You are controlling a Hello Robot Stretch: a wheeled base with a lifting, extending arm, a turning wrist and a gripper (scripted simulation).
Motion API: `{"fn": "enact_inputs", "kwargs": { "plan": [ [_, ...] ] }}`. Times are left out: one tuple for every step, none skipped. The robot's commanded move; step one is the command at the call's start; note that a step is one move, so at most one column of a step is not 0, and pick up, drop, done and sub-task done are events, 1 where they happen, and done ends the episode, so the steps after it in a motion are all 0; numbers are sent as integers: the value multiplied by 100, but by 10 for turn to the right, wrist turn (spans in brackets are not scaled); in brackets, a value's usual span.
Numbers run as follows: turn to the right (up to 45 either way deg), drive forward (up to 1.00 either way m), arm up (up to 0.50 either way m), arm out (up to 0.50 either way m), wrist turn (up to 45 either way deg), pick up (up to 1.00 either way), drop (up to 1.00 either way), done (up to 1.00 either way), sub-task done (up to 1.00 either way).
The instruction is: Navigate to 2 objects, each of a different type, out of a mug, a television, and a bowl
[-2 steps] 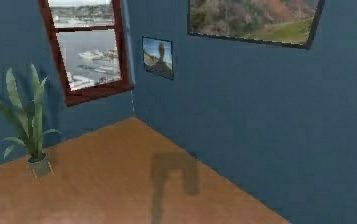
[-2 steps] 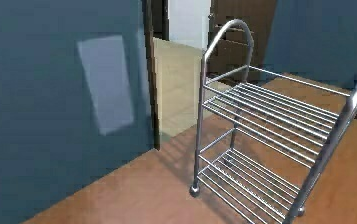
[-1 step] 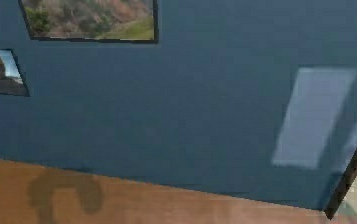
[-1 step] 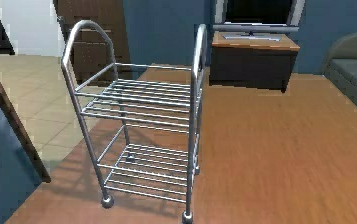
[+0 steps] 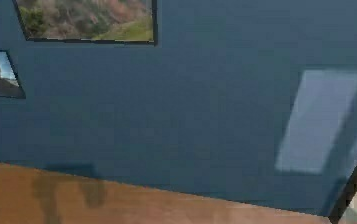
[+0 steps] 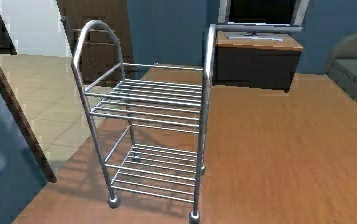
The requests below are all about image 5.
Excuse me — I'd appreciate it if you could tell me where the framed hillside landscape picture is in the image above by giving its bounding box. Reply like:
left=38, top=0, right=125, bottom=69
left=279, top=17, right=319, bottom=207
left=11, top=0, right=159, bottom=46

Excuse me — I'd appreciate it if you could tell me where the framed rock and sky picture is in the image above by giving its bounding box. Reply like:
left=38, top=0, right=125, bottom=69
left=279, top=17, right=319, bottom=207
left=0, top=49, right=27, bottom=100

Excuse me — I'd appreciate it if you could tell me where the dark brown door frame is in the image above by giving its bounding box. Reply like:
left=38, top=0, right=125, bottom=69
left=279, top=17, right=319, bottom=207
left=328, top=142, right=357, bottom=224

